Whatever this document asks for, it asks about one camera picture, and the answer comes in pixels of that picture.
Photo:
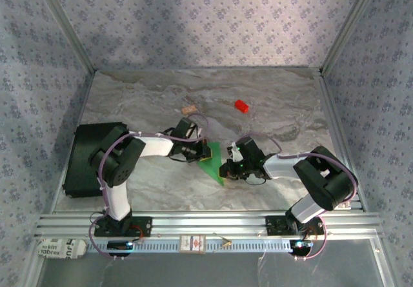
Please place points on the brass clip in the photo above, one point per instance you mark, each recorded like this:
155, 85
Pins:
227, 243

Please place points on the grey panel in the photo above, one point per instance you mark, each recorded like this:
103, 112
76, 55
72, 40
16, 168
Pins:
193, 271

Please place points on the green paper sheet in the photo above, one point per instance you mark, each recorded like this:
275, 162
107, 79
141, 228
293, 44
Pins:
215, 164

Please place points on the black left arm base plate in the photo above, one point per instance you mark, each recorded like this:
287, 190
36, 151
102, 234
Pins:
143, 225

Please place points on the aluminium side rail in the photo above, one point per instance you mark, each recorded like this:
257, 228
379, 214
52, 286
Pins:
84, 101
332, 106

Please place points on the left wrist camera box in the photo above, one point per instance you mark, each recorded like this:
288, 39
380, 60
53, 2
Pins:
193, 130

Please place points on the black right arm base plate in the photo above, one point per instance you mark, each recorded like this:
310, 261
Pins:
274, 225

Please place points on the aluminium mounting rail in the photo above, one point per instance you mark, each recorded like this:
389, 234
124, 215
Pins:
209, 222

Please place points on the red block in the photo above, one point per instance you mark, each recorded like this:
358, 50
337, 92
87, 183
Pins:
241, 106

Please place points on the black case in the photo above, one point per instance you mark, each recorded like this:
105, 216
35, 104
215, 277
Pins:
77, 151

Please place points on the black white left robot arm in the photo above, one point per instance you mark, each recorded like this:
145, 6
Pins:
119, 167

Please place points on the aluminium corner post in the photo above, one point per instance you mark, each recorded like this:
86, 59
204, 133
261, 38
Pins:
66, 25
348, 25

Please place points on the black left controller board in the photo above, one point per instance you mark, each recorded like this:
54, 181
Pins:
117, 245

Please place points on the black right controller board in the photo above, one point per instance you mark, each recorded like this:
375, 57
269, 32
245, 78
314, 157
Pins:
301, 246

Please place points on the small tan block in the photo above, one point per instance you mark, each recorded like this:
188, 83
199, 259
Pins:
188, 110

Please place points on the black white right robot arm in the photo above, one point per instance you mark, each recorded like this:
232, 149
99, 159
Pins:
326, 180

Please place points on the small card with red logo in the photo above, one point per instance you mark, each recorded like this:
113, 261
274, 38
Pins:
192, 244

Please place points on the black controller board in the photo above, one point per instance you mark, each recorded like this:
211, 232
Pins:
117, 245
301, 246

